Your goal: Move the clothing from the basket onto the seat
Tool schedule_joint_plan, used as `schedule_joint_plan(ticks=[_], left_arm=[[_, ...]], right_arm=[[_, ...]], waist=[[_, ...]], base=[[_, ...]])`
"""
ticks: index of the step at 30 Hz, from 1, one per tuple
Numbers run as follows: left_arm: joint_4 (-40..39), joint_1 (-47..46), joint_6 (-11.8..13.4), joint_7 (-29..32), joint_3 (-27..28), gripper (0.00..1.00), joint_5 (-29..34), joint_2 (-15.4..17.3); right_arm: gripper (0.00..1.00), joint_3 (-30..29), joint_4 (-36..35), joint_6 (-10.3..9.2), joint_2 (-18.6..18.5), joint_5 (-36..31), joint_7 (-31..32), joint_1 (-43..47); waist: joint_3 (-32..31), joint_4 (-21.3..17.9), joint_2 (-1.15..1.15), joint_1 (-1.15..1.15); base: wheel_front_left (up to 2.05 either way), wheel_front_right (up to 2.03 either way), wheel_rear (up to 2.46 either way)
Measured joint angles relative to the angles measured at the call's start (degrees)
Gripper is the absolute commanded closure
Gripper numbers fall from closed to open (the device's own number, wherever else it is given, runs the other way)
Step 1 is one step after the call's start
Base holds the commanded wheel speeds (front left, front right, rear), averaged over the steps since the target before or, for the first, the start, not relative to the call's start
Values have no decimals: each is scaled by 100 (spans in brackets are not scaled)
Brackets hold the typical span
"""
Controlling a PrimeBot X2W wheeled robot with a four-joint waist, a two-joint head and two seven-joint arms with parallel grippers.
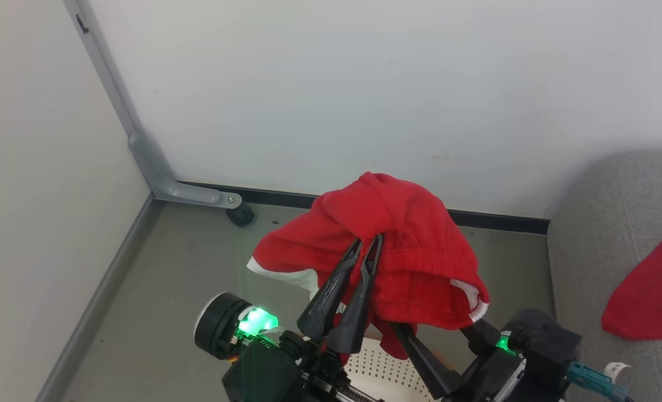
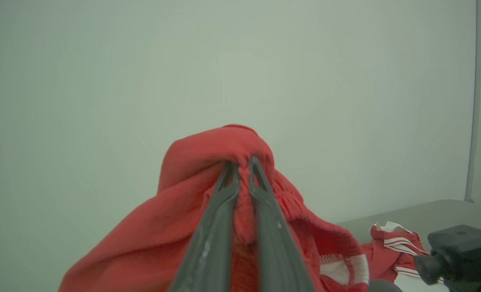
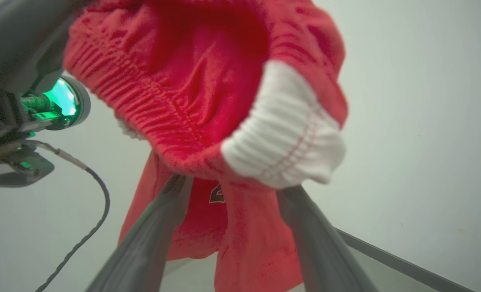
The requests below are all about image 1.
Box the teal cable connector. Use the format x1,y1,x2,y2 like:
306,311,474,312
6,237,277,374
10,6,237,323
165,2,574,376
567,361,634,402

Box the grey metal frame post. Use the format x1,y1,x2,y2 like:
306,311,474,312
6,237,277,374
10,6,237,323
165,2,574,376
63,0,243,210

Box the red cloth garment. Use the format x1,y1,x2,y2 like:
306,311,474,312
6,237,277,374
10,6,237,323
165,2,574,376
601,224,662,341

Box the grey fabric sofa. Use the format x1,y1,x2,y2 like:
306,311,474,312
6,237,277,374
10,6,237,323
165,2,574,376
547,150,662,402

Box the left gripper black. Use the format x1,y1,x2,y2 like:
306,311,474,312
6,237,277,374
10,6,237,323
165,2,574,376
222,234,386,402

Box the black caster wheel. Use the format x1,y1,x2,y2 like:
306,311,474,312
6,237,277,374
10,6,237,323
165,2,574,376
226,201,255,228

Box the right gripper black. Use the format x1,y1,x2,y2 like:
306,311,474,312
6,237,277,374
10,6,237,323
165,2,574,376
392,318,528,402

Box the black baseboard strip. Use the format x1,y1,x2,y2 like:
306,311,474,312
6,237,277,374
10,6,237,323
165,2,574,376
178,180,550,235

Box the beige perforated laundry basket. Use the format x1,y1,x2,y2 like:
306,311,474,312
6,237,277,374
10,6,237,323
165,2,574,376
342,337,439,402

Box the red shorts with white trim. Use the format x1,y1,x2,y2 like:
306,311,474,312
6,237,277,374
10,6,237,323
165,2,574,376
246,172,491,361

